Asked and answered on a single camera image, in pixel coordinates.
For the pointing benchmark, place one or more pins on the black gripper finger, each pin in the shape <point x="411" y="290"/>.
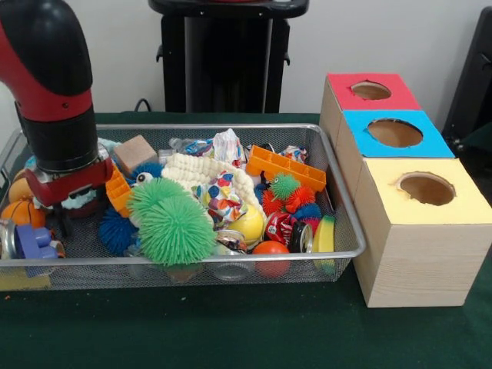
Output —
<point x="65" y="219"/>

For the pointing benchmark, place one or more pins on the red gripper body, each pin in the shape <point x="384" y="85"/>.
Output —
<point x="65" y="188"/>

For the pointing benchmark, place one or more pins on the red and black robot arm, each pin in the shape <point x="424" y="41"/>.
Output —
<point x="46" y="77"/>

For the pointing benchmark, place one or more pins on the wooden box with three holes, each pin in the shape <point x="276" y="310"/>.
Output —
<point x="415" y="261"/>

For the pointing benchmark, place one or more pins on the blue spiky ball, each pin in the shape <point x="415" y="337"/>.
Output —
<point x="115" y="231"/>

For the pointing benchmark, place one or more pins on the orange plastic toy piece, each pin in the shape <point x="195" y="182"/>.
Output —
<point x="117" y="192"/>

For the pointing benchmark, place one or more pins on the brown wooden cube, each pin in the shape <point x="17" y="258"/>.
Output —
<point x="134" y="152"/>

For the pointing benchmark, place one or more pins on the green spiky googly-eyed toy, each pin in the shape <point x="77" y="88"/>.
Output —
<point x="154" y="196"/>

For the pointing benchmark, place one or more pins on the large green spiky ball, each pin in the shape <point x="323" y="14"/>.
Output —
<point x="178" y="231"/>

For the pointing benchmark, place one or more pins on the cream waffle cloth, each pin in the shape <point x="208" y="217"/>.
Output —
<point x="192" y="169"/>

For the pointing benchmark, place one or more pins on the colourful polka-dot cloth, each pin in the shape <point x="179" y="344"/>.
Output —
<point x="223" y="196"/>

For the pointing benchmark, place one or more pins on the yellow ball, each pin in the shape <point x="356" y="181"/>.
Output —
<point x="252" y="224"/>

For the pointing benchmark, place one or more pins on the green cloth table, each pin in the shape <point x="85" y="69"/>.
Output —
<point x="231" y="330"/>

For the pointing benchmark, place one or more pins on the red-orange ball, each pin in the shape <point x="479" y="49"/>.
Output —
<point x="270" y="247"/>

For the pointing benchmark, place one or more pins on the orange plastic tray block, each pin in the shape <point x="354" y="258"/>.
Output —
<point x="286" y="165"/>

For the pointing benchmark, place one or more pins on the black floor stand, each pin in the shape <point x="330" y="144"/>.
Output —
<point x="473" y="84"/>

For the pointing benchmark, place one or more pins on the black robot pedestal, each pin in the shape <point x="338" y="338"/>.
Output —
<point x="223" y="61"/>

